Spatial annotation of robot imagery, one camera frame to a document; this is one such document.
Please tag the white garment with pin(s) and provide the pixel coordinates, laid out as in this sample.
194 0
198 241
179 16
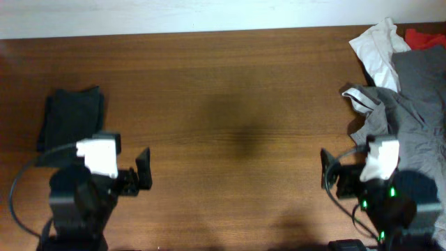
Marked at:
375 48

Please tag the red garment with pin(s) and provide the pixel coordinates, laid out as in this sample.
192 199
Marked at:
422 41

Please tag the dark grey garment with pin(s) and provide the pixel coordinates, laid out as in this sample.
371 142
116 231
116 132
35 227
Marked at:
422 81

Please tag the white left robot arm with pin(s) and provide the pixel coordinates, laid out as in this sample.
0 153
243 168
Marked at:
82 204

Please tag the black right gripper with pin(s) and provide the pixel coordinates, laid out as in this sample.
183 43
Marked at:
350 178

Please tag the black printed t-shirt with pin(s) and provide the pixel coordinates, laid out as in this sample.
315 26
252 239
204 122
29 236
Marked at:
71 116

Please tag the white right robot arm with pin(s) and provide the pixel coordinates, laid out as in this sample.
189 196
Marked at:
398 211

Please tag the grey denim shorts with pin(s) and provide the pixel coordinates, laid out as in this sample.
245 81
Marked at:
416 116

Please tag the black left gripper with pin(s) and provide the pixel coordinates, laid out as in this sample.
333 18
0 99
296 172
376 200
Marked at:
132 183

